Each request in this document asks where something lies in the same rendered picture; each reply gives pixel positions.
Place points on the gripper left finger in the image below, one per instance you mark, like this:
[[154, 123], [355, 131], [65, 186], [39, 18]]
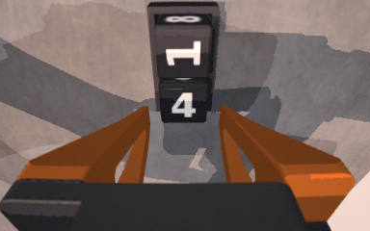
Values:
[[95, 157]]

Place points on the dark grey calendar cube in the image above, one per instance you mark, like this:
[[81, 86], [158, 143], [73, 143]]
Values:
[[183, 100], [183, 46]]

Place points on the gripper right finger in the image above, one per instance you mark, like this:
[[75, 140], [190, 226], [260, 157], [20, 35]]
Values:
[[319, 181]]

